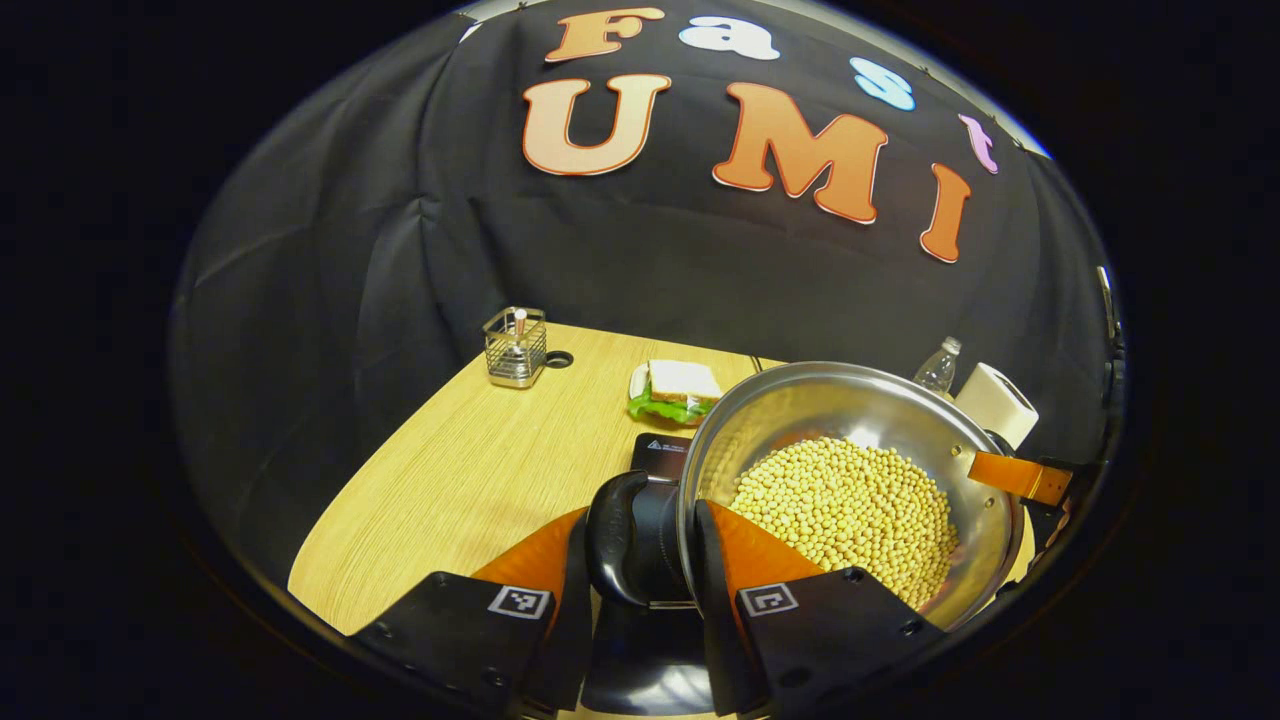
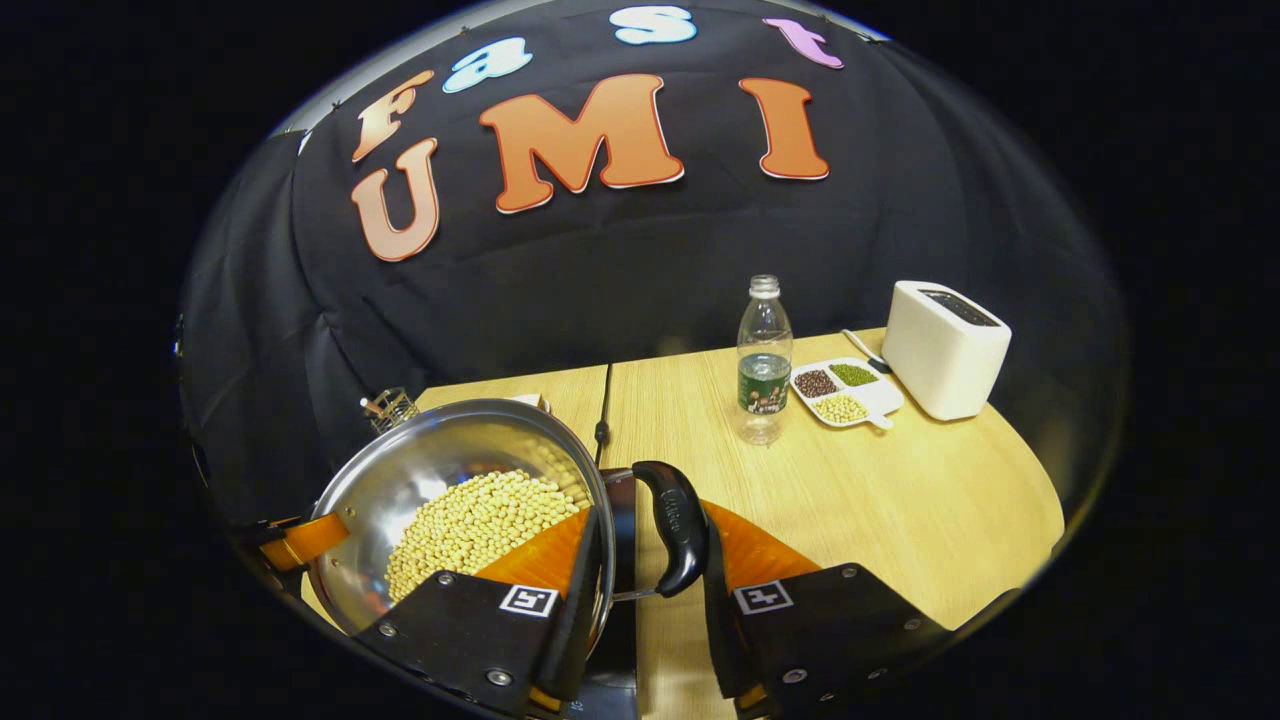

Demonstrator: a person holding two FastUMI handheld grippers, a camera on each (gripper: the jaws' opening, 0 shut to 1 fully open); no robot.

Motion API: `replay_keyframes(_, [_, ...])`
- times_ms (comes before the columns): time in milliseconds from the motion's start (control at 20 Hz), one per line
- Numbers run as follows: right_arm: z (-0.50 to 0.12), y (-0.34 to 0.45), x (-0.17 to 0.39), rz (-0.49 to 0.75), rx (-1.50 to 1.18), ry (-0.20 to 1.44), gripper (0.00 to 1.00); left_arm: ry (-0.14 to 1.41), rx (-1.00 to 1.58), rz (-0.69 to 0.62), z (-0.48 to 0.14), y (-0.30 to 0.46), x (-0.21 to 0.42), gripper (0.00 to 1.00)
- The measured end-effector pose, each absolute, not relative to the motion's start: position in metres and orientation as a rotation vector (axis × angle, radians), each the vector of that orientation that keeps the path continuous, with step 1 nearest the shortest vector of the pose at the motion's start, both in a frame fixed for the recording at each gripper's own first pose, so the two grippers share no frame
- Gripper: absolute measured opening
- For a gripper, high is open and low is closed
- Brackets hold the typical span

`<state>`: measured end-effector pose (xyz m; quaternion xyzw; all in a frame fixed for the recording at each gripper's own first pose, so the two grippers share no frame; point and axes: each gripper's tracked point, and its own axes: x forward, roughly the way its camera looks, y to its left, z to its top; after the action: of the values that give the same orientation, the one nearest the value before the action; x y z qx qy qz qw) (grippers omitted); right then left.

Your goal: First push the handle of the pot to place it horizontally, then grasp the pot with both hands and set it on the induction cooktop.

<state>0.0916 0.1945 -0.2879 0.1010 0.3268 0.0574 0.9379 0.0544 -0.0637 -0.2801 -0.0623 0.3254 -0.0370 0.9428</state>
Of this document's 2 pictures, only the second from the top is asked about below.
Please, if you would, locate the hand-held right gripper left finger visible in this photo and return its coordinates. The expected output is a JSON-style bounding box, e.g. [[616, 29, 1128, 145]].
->
[[352, 505, 607, 717]]

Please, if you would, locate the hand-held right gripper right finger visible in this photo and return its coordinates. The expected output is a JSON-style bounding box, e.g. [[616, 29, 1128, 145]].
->
[[700, 499, 952, 720]]

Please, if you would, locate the stainless steel pot black handle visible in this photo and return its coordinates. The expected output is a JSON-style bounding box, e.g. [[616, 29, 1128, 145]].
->
[[305, 398, 712, 641]]

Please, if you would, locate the pile of soybeans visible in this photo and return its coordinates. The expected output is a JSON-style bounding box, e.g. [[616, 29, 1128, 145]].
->
[[385, 470, 591, 604]]

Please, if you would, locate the clear plastic water bottle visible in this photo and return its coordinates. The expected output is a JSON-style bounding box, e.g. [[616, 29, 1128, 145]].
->
[[735, 274, 795, 447]]

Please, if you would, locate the white divided bean tray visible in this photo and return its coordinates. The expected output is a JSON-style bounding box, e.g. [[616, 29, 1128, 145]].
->
[[789, 356, 906, 432]]

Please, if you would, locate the white toaster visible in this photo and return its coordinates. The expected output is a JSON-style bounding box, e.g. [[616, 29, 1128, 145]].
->
[[880, 280, 1014, 422]]

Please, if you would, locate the black power cable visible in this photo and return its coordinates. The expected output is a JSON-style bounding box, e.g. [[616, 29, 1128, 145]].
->
[[594, 362, 615, 468]]

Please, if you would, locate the white toaster cable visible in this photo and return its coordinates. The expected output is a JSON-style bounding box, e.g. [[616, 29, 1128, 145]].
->
[[841, 327, 893, 374]]

